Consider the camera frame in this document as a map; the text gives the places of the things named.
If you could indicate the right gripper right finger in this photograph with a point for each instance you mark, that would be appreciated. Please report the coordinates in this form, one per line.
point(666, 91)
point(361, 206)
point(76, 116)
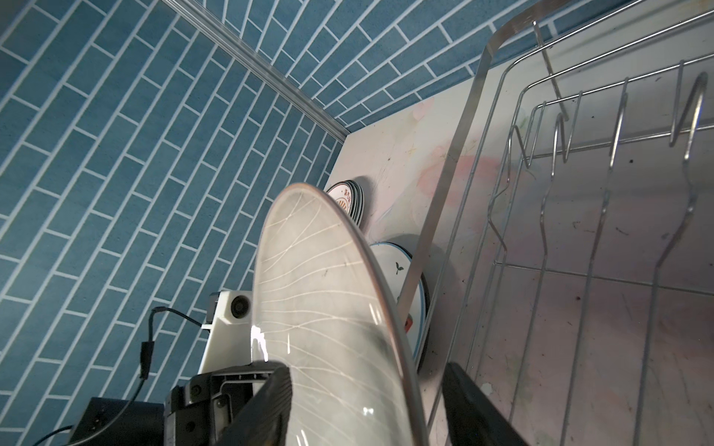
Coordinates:
point(471, 418)

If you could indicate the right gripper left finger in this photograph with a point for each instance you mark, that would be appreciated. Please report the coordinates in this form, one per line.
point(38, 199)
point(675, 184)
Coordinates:
point(264, 419)

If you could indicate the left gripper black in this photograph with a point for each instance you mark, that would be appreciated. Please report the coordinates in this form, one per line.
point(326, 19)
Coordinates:
point(198, 412)

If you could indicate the grey plate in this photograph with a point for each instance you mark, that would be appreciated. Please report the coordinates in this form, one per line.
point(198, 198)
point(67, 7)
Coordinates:
point(323, 308)

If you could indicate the brown patterned plate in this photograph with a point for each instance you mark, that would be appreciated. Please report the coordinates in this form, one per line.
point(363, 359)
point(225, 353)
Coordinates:
point(350, 197)

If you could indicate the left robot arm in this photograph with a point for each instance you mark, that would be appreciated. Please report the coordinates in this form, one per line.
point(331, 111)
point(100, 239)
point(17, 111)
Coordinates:
point(118, 422)

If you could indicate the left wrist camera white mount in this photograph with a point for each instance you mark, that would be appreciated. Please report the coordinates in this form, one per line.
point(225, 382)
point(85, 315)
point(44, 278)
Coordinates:
point(228, 323)

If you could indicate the metal wire dish rack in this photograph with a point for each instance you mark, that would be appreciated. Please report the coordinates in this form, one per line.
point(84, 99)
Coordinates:
point(576, 291)

